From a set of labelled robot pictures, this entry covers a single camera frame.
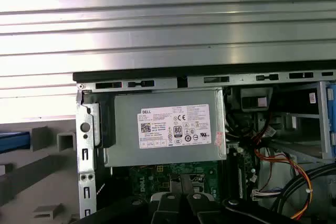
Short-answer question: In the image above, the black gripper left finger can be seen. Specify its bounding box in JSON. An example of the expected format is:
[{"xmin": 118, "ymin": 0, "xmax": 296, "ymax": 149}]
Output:
[{"xmin": 76, "ymin": 174, "xmax": 184, "ymax": 224}]

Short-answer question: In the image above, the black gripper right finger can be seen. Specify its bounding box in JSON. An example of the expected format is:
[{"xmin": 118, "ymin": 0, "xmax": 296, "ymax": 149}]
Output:
[{"xmin": 181, "ymin": 174, "xmax": 318, "ymax": 224}]

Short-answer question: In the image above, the hard disk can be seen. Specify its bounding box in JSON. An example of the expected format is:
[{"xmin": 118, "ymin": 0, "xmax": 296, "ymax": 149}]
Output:
[{"xmin": 0, "ymin": 130, "xmax": 32, "ymax": 154}]

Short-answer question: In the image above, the green motherboard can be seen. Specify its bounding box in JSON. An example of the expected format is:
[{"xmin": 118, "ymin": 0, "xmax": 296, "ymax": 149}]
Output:
[{"xmin": 128, "ymin": 160, "xmax": 261, "ymax": 201}]

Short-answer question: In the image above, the grey power supply unit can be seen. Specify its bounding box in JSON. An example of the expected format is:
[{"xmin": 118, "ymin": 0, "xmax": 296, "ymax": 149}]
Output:
[{"xmin": 103, "ymin": 88, "xmax": 228, "ymax": 168}]

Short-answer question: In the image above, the black open PC case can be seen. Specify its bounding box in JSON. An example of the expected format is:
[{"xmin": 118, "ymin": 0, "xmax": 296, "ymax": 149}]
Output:
[{"xmin": 72, "ymin": 64, "xmax": 336, "ymax": 224}]

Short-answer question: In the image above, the grey metal drive cage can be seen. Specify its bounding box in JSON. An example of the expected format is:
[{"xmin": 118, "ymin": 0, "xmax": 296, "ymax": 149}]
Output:
[{"xmin": 272, "ymin": 80, "xmax": 336, "ymax": 162}]

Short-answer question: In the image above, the blue drive latch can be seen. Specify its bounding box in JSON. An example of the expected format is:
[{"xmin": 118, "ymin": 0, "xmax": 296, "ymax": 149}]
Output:
[{"xmin": 324, "ymin": 81, "xmax": 336, "ymax": 157}]

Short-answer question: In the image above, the orange yellow wire bundle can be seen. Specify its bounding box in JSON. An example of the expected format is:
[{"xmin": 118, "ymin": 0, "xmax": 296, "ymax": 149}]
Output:
[{"xmin": 251, "ymin": 126, "xmax": 316, "ymax": 221}]

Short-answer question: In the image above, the black cable bundle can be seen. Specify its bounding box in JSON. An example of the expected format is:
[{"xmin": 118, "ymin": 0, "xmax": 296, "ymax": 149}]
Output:
[{"xmin": 275, "ymin": 160, "xmax": 336, "ymax": 224}]

